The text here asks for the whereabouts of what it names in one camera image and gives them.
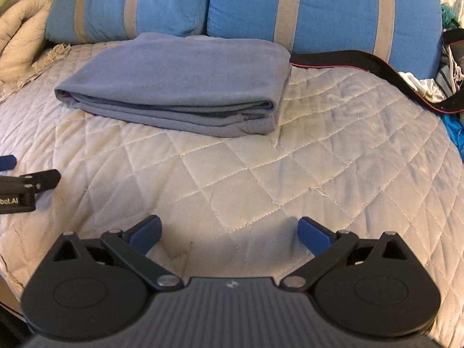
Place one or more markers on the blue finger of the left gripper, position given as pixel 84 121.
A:
pixel 7 162

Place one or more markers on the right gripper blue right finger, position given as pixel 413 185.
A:
pixel 330 251

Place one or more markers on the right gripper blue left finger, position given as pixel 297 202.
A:
pixel 129 250

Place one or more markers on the grey-blue fleece jacket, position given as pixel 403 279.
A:
pixel 203 85

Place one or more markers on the beige folded comforter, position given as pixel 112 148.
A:
pixel 23 24

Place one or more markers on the left blue striped pillow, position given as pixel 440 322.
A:
pixel 90 21

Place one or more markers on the blue striped pillow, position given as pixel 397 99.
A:
pixel 90 21
pixel 404 33

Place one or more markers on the right blue striped pillow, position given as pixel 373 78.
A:
pixel 404 33

